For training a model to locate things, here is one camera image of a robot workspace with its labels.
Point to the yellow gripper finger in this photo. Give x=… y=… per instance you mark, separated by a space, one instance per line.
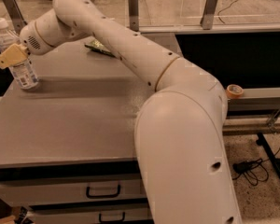
x=14 y=54

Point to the clear plastic water bottle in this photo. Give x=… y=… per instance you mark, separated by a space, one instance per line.
x=23 y=73

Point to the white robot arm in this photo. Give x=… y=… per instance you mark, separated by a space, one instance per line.
x=178 y=131

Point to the green chip bag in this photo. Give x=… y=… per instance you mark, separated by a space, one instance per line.
x=97 y=46

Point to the grey drawer cabinet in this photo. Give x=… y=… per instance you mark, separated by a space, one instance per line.
x=74 y=131

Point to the orange tape roll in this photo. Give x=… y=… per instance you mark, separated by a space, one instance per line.
x=234 y=91

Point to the black stand leg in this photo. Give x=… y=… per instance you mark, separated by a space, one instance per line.
x=275 y=162

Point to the left metal bracket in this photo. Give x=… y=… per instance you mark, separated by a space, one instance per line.
x=14 y=13

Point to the metal bracket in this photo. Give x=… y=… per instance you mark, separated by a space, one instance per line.
x=208 y=14
x=14 y=13
x=133 y=14

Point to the middle metal bracket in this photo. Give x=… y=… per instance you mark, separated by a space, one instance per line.
x=133 y=14

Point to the upper black drawer handle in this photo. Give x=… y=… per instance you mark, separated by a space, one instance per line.
x=103 y=192

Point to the black drawer handle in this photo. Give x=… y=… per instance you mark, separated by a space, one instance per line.
x=112 y=219
x=103 y=192

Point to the lower black drawer handle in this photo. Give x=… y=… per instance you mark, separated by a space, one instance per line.
x=112 y=219

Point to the right metal bracket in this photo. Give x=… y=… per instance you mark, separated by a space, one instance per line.
x=208 y=14

